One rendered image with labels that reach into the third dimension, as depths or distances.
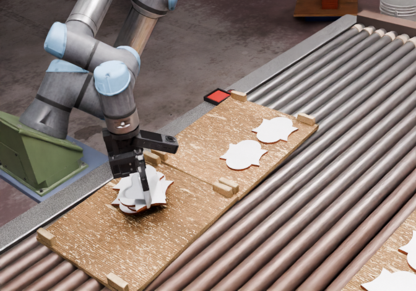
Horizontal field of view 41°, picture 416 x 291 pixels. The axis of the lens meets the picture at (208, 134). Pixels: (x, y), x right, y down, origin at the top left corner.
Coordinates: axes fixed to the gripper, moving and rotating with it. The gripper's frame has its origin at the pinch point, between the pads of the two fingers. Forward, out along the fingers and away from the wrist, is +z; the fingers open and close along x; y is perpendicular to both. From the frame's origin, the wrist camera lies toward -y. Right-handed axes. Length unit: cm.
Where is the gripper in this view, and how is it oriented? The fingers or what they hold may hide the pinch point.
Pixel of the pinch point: (148, 191)
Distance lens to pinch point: 141.3
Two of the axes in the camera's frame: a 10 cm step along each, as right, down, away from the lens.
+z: 1.2, 8.2, 5.5
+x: 2.2, 5.2, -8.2
